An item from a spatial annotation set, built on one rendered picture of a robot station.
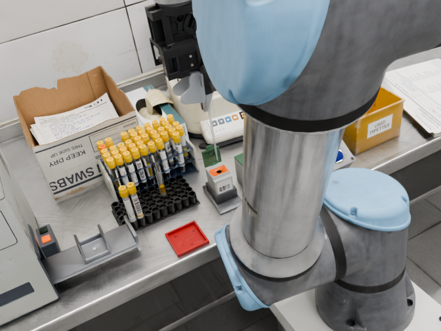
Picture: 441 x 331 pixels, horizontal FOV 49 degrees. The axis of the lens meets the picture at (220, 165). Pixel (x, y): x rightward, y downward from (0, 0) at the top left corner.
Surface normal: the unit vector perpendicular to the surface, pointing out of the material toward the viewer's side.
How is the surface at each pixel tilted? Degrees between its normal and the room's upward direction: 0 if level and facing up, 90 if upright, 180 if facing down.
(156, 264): 0
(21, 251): 90
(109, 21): 90
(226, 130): 25
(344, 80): 109
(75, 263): 0
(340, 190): 8
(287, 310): 4
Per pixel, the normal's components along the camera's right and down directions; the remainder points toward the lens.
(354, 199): -0.04, -0.85
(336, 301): -0.75, 0.21
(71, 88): 0.44, 0.47
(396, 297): 0.43, 0.15
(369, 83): 0.61, 0.65
